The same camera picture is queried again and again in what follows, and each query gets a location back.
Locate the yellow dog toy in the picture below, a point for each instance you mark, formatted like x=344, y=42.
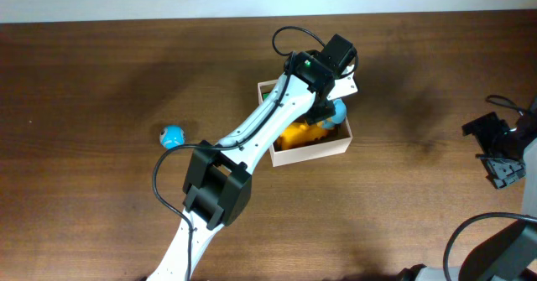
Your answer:
x=298, y=134

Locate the orange blue duck toy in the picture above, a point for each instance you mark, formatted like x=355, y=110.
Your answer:
x=337, y=118

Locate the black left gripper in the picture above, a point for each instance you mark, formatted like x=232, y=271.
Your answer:
x=325, y=111

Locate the blue ball toy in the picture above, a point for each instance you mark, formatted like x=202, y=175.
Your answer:
x=172, y=136

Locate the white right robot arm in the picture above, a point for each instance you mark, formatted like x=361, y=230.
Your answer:
x=507, y=254

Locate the pink cardboard box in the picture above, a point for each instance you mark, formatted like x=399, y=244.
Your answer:
x=336, y=143

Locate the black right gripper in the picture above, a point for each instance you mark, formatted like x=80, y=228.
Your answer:
x=502, y=170

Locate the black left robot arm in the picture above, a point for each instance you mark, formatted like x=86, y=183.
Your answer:
x=218, y=181

